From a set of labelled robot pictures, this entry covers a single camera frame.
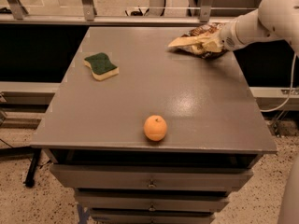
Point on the top grey drawer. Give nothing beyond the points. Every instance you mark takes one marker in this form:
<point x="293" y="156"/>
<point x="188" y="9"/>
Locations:
<point x="152" y="178"/>

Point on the grey drawer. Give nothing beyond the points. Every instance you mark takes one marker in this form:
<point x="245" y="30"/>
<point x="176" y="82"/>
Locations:
<point x="109" y="216"/>
<point x="159" y="200"/>
<point x="152" y="178"/>

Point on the metal railing frame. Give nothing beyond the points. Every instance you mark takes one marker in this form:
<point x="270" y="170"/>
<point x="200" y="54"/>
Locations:
<point x="99" y="12"/>

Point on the bottom grey drawer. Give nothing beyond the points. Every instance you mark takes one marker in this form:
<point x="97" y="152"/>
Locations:
<point x="109" y="216"/>

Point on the grey drawer cabinet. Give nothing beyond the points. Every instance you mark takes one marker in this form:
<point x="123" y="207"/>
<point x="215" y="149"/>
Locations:
<point x="213" y="121"/>

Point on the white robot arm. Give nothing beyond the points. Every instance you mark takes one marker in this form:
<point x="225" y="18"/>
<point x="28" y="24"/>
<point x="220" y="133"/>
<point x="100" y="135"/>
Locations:
<point x="272" y="20"/>

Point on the middle grey drawer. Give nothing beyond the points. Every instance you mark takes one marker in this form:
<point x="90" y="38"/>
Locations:
<point x="159" y="200"/>

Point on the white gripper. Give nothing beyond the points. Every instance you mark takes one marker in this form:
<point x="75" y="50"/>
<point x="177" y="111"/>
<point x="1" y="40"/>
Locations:
<point x="226" y="38"/>

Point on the green and yellow sponge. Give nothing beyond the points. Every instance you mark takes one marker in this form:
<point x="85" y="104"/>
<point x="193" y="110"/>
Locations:
<point x="101" y="66"/>

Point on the orange fruit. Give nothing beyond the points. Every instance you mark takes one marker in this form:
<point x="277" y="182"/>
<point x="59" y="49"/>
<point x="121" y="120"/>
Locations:
<point x="155" y="128"/>

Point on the brown chip bag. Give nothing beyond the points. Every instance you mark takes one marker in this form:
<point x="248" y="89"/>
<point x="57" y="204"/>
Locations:
<point x="191" y="41"/>

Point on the black stand leg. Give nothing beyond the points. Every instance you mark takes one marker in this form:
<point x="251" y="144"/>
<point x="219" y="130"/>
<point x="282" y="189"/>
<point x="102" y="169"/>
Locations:
<point x="29" y="180"/>

